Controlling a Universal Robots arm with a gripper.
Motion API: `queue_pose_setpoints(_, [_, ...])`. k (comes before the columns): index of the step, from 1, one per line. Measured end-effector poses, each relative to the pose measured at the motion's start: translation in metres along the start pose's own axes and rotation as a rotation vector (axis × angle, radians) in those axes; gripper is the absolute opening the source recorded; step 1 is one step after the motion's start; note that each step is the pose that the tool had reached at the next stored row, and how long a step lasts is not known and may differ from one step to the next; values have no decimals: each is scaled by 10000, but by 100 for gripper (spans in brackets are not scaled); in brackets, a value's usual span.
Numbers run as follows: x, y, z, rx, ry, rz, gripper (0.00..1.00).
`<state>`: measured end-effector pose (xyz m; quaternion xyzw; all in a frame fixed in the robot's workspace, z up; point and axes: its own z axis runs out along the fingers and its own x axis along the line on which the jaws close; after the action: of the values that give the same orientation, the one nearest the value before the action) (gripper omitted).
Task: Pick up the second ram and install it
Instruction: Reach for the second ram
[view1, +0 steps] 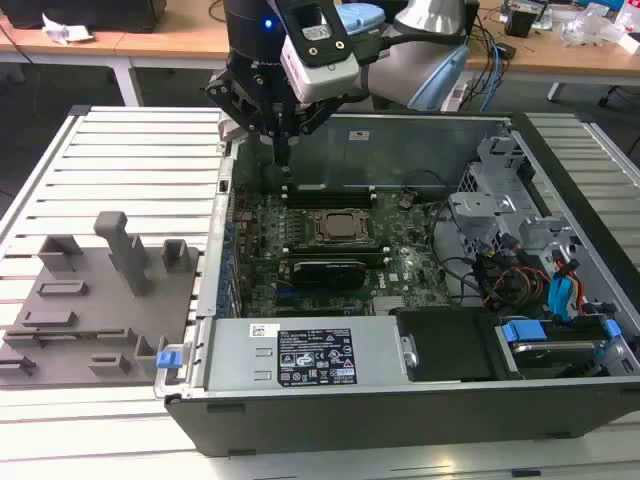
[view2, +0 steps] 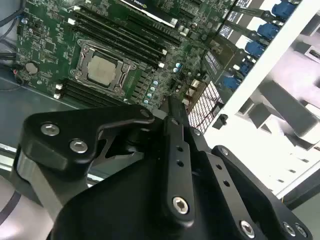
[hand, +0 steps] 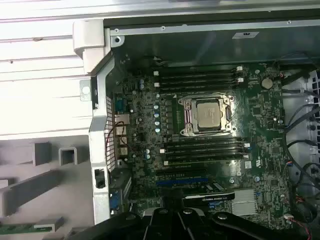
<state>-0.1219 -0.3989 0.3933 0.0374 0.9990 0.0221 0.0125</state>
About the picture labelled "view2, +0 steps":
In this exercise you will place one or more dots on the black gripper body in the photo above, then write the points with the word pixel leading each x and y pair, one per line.
pixel 112 212

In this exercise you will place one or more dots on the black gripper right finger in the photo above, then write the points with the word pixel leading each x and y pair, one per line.
pixel 250 195

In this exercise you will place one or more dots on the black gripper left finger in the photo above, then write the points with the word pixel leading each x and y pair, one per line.
pixel 62 130

